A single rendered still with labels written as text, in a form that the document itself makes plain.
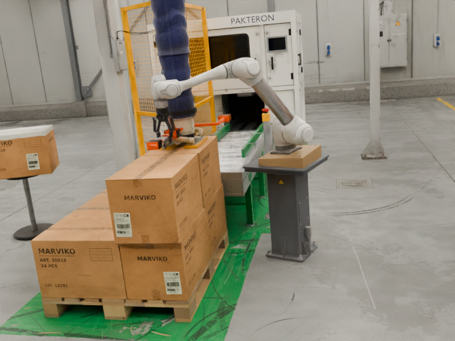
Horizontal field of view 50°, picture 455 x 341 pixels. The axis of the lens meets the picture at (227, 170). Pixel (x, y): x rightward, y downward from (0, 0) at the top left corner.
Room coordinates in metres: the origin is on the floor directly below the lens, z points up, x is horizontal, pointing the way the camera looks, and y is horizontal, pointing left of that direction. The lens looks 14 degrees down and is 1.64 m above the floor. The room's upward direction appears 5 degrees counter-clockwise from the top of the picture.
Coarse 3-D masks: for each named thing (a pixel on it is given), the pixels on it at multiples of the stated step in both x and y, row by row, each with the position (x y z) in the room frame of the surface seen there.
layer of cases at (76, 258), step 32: (64, 224) 3.17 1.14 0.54; (96, 224) 3.11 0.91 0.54; (224, 224) 3.78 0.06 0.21; (64, 256) 2.87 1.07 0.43; (96, 256) 2.82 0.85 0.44; (128, 256) 2.77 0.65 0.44; (160, 256) 2.72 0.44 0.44; (192, 256) 2.88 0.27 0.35; (64, 288) 2.87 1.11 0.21; (96, 288) 2.83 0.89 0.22; (128, 288) 2.78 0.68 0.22; (160, 288) 2.73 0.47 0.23; (192, 288) 2.81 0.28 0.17
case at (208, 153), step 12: (180, 144) 3.59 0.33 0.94; (204, 144) 3.51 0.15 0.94; (216, 144) 3.77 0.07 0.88; (204, 156) 3.38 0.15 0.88; (216, 156) 3.73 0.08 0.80; (204, 168) 3.35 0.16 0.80; (216, 168) 3.69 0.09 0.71; (204, 180) 3.32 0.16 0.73; (216, 180) 3.66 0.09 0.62; (204, 192) 3.28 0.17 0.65; (204, 204) 3.25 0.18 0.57
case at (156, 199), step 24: (144, 168) 2.91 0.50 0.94; (168, 168) 2.86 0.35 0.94; (192, 168) 3.07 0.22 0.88; (120, 192) 2.71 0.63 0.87; (144, 192) 2.68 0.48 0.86; (168, 192) 2.65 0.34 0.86; (192, 192) 3.02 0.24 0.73; (120, 216) 2.71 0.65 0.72; (144, 216) 2.68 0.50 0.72; (168, 216) 2.65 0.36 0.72; (192, 216) 2.96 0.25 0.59; (120, 240) 2.72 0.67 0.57; (144, 240) 2.69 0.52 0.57; (168, 240) 2.66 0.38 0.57
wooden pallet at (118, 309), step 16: (224, 240) 3.72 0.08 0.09; (208, 272) 3.21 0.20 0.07; (48, 304) 2.90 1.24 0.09; (64, 304) 2.98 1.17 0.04; (96, 304) 2.83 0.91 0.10; (112, 304) 2.80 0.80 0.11; (128, 304) 2.78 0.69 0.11; (144, 304) 2.76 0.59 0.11; (160, 304) 2.73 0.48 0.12; (176, 304) 2.71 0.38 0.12; (192, 304) 2.77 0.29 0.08; (176, 320) 2.71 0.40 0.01
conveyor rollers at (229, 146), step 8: (224, 136) 5.92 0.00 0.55; (232, 136) 5.89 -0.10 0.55; (240, 136) 5.86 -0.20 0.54; (248, 136) 5.83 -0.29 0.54; (224, 144) 5.44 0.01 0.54; (232, 144) 5.42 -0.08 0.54; (240, 144) 5.33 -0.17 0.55; (256, 144) 5.28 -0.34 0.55; (224, 152) 4.99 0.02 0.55; (232, 152) 4.97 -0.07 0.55; (240, 152) 4.95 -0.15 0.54; (248, 152) 4.92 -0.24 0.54; (224, 160) 4.62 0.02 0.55; (232, 160) 4.60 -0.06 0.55; (240, 160) 4.58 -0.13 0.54; (224, 168) 4.34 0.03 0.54; (232, 168) 4.32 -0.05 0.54
